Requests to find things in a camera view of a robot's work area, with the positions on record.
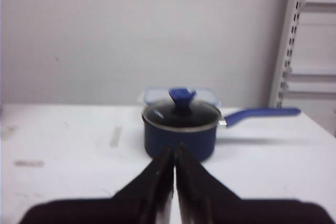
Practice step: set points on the white perforated shelf upright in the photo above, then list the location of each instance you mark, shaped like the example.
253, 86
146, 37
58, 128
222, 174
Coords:
305, 65

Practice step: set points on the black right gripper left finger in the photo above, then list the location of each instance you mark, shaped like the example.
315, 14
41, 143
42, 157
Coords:
146, 199

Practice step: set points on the dark blue saucepan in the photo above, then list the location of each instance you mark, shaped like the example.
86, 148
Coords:
197, 131

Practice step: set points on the clear plastic food container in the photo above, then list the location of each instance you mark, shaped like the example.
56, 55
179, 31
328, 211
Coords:
154, 94

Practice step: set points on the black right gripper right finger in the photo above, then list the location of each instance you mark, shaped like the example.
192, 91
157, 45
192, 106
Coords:
204, 199

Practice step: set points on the glass pot lid blue knob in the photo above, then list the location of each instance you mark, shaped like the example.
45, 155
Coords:
181, 113

